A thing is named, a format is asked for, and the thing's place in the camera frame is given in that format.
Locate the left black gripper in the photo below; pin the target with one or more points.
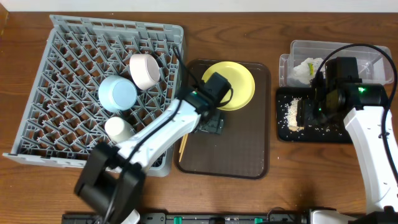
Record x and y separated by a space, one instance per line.
210 125

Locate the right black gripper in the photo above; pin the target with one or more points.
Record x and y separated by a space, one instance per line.
305 116

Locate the rice and nut scraps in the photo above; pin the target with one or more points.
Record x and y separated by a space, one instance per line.
292 113

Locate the white tissue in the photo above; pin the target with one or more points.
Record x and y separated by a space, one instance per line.
301 72

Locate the yellow round plate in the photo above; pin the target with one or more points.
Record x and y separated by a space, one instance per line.
241 80

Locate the wooden chopstick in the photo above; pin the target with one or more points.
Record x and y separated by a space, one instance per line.
181 154
182 144

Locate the white pink bowl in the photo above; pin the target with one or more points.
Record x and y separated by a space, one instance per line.
144 70

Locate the light blue bowl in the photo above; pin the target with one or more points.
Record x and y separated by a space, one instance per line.
117 93

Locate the small white cup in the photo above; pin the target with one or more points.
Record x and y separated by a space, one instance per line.
118 130

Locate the green snack wrapper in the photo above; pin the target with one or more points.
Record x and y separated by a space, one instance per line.
310 67

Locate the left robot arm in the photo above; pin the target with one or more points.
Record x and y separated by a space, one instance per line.
113 177

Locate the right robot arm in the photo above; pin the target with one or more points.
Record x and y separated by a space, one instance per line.
341 96

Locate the black waste tray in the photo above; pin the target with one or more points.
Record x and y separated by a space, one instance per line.
303 93

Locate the grey plastic dishwasher rack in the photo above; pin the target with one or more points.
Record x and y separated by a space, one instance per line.
63 119

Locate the clear plastic bin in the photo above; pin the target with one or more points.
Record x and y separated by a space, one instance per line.
373 67

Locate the brown plastic serving tray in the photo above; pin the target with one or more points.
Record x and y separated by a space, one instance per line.
243 147

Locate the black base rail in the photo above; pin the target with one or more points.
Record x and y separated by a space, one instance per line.
161 218

